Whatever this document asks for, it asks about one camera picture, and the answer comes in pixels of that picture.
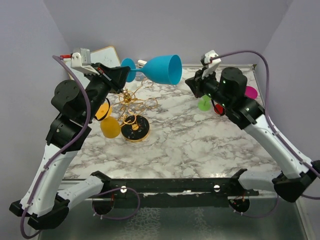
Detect pink wine glass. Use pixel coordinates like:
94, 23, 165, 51
245, 86, 258, 100

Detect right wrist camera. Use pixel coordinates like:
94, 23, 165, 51
200, 50, 222, 79

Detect gold wire glass rack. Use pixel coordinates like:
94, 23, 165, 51
114, 77, 159, 143

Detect orange wine glass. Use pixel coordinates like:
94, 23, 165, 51
94, 103, 121, 139

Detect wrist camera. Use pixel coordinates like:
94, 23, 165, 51
200, 50, 222, 79
60, 47, 98, 75

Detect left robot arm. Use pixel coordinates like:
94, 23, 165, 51
9, 63, 130, 230

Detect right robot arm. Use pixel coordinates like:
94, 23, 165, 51
185, 67, 320, 203

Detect white eraser box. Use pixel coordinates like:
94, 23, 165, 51
137, 59, 148, 69

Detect blue wine glass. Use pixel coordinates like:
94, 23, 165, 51
120, 54, 183, 85

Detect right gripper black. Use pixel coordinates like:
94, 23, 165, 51
186, 66, 232, 110

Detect green wine glass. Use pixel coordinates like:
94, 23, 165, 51
197, 95, 212, 112

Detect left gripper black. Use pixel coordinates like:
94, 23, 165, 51
82, 62, 131, 122

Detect small clear plastic cup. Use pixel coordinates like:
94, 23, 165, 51
135, 74, 144, 82

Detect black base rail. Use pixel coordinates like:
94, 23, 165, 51
97, 177, 259, 209

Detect small whiteboard gold frame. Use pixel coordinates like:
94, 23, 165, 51
64, 46, 121, 85

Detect red wine glass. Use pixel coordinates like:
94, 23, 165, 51
213, 104, 226, 116

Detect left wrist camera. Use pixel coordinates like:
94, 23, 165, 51
60, 47, 98, 75

